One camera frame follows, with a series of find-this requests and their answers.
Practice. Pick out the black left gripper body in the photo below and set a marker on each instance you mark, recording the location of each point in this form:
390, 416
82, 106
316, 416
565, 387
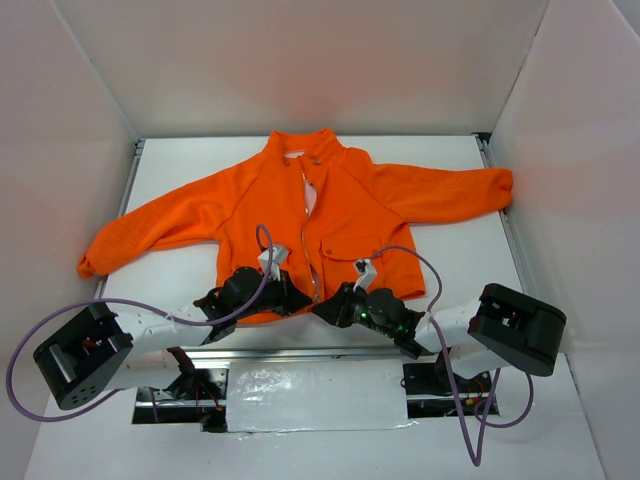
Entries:
282, 293

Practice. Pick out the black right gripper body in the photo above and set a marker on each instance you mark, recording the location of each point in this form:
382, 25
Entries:
341, 305

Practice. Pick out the orange zip jacket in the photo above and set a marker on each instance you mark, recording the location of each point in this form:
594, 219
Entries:
328, 204

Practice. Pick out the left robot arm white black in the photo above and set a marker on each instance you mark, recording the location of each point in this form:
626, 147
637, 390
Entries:
114, 335

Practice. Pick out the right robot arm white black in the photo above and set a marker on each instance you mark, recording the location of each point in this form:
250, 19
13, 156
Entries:
503, 327

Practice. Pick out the white cover board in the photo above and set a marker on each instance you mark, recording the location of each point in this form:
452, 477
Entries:
315, 396

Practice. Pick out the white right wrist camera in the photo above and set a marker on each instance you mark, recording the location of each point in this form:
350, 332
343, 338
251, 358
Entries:
367, 273

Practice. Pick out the aluminium table rail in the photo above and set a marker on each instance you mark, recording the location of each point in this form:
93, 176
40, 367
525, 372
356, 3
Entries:
282, 355

